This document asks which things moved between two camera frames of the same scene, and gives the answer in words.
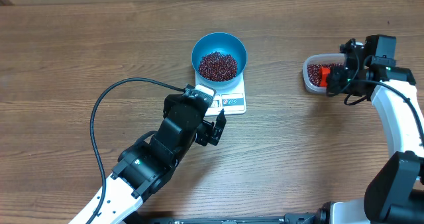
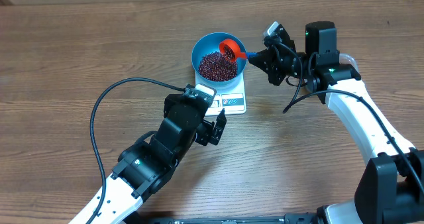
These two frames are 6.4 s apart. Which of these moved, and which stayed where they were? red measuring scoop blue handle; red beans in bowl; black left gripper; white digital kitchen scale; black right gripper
Moved: red measuring scoop blue handle; black right gripper
Stayed: black left gripper; red beans in bowl; white digital kitchen scale
